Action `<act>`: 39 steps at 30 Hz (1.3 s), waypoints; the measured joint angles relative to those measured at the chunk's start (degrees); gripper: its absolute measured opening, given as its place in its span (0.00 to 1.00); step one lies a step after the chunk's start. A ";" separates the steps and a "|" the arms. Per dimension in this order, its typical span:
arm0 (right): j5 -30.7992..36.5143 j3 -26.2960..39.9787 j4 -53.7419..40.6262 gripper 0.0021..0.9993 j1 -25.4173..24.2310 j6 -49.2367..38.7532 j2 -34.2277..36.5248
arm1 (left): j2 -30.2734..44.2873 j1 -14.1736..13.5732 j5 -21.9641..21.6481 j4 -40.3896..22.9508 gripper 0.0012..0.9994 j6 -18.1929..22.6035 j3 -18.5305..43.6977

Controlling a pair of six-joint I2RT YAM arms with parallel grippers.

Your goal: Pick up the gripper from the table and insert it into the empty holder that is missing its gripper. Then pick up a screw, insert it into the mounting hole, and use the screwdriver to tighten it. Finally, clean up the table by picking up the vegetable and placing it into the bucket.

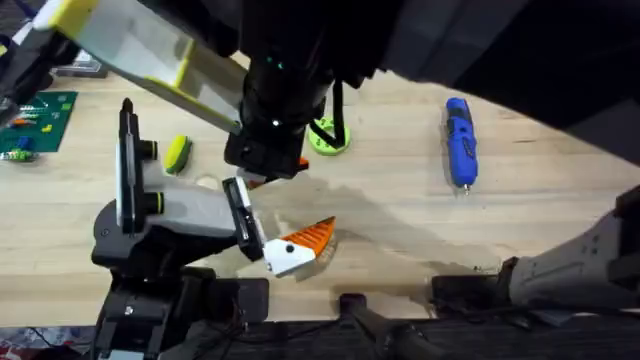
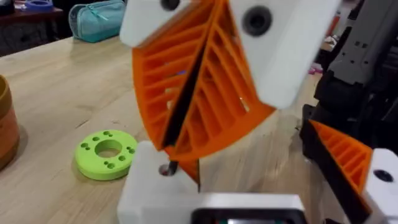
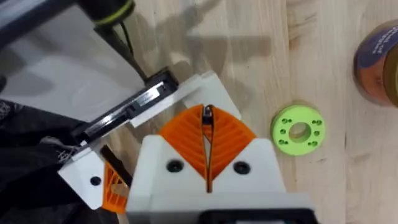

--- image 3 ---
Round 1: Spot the black fabric cover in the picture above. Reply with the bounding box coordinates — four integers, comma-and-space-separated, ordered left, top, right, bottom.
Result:
0, 99, 125, 224

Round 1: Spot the brown tape roll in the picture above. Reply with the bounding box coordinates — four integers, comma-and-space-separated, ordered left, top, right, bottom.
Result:
353, 19, 398, 109

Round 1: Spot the left wrist upright plate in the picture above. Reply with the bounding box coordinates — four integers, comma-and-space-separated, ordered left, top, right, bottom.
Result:
0, 5, 147, 123

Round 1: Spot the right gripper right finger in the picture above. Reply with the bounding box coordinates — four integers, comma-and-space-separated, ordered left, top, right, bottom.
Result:
207, 105, 287, 194

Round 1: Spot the black cable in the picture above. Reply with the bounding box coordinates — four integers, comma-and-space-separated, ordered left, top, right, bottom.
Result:
118, 21, 149, 82

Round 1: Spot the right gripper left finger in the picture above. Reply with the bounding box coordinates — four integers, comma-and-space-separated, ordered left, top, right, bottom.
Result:
129, 104, 210, 203

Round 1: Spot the green disc with holes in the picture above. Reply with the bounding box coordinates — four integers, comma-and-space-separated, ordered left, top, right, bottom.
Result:
270, 104, 327, 157

